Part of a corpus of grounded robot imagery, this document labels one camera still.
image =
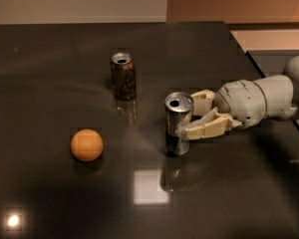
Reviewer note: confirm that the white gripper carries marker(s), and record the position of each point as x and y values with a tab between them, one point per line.
243	103

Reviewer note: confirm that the silver redbull can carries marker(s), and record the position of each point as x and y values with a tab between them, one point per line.
178	114

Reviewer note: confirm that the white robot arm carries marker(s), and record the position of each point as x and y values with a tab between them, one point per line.
281	93

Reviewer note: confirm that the brown soda can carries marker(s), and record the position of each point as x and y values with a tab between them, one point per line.
123	71

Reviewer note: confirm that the orange ball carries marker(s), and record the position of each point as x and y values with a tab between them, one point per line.
86	145

